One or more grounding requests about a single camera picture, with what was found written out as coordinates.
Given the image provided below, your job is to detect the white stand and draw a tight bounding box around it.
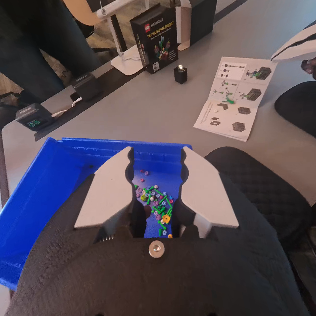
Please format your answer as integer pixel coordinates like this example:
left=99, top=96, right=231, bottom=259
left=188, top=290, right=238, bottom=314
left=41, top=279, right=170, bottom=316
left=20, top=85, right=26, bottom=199
left=176, top=5, right=193, bottom=51

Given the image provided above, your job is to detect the black rectangular box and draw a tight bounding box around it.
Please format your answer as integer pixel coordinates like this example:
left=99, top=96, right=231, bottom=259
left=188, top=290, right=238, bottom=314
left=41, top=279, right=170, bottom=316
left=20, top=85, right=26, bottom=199
left=190, top=0, right=218, bottom=46

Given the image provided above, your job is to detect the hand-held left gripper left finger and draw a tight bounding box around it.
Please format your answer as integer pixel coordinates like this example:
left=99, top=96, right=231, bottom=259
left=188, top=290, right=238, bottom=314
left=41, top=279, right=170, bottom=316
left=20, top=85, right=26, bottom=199
left=74, top=146, right=135, bottom=230

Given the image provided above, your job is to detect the white desk lamp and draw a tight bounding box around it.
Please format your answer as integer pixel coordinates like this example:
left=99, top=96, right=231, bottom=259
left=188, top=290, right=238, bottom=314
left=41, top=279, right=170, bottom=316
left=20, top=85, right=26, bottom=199
left=63, top=0, right=146, bottom=76

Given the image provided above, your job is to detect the black lego box brick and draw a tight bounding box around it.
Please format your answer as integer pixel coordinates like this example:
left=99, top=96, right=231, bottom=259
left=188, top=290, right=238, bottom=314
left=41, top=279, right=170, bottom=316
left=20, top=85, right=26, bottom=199
left=174, top=64, right=188, bottom=84

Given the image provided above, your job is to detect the blue plastic bin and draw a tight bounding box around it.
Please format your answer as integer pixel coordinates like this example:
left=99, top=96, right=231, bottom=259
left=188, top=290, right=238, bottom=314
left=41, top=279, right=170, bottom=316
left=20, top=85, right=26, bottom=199
left=0, top=137, right=193, bottom=290

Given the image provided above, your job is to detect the black quilted pad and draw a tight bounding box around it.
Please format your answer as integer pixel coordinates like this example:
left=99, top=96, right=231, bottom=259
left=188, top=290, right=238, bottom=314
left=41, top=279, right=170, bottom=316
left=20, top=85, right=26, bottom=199
left=274, top=81, right=316, bottom=138
left=204, top=146, right=312, bottom=234

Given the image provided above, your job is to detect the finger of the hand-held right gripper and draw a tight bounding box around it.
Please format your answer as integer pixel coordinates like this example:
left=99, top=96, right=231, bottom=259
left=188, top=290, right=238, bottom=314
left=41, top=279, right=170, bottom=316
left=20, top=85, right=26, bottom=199
left=270, top=39, right=316, bottom=62
left=278, top=25, right=316, bottom=52

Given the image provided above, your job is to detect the pile of small lego pieces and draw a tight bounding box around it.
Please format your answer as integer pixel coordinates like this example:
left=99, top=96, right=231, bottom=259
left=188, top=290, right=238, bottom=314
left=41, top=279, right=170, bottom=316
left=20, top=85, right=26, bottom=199
left=134, top=169, right=175, bottom=239

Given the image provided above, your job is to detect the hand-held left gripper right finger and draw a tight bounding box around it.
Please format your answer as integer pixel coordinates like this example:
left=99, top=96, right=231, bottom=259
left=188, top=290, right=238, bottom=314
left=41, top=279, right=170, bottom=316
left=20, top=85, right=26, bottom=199
left=180, top=146, right=240, bottom=238

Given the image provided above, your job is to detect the black lego set box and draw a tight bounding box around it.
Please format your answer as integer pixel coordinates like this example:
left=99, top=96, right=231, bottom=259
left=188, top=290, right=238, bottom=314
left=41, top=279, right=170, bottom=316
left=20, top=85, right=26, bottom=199
left=130, top=6, right=179, bottom=75

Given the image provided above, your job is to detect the charger box with green lights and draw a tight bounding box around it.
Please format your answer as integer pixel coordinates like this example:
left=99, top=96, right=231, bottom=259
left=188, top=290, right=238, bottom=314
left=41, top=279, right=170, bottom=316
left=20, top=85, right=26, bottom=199
left=15, top=103, right=54, bottom=131

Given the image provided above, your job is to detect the dark grey charger box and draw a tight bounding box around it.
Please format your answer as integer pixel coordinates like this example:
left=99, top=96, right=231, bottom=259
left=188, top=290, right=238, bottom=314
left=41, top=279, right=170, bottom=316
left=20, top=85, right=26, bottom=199
left=72, top=71, right=102, bottom=102

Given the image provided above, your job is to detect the person's right hand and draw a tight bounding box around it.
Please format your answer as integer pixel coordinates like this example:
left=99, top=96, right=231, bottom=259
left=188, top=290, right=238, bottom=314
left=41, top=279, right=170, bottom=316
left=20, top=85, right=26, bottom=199
left=301, top=57, right=316, bottom=81

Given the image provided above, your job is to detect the lego instruction booklet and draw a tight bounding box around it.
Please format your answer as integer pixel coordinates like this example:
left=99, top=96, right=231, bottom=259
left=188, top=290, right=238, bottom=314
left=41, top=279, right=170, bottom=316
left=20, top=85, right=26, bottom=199
left=193, top=56, right=277, bottom=143

